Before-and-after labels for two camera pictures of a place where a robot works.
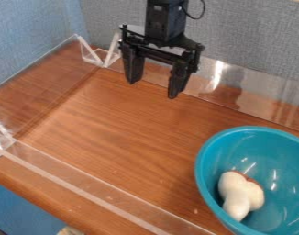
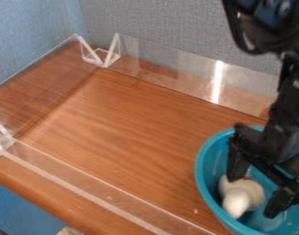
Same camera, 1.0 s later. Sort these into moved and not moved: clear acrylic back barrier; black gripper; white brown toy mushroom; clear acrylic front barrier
Moved: black gripper
Not moved: clear acrylic front barrier; white brown toy mushroom; clear acrylic back barrier
